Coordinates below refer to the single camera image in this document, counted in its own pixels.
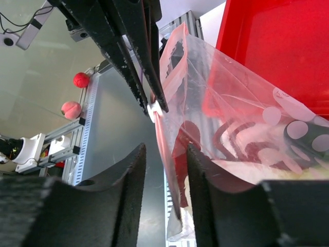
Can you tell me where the clear zip top bag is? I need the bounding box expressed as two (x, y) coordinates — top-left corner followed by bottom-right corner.
(148, 24), (328, 242)

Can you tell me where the pink toy peach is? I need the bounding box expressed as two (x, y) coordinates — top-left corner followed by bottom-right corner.
(61, 101), (82, 120)

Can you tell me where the slotted cable duct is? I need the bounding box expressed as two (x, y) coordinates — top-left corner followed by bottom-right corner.
(71, 75), (99, 186)

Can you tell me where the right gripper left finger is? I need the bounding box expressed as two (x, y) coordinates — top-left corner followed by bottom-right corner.
(1, 144), (147, 246)

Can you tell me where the white background robot part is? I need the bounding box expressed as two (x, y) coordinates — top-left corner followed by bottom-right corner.
(1, 133), (45, 174)

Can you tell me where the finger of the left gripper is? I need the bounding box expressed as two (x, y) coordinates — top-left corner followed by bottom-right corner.
(50, 1), (148, 108)
(113, 1), (169, 112)

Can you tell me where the green avocado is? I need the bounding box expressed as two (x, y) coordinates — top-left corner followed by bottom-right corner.
(284, 120), (328, 162)

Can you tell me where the red toy ball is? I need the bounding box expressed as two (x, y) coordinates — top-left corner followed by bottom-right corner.
(73, 72), (90, 89)

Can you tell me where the grey camera on boom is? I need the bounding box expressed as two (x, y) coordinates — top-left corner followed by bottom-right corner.
(1, 1), (54, 50)

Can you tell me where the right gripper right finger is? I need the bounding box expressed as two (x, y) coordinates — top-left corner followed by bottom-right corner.
(187, 146), (328, 246)

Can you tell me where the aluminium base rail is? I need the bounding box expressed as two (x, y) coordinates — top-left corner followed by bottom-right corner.
(159, 10), (204, 52)

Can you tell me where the red plastic tray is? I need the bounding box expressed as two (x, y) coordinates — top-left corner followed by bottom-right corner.
(216, 1), (328, 118)

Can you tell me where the red toy lobster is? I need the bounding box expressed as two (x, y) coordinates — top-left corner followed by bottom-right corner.
(171, 95), (304, 209)

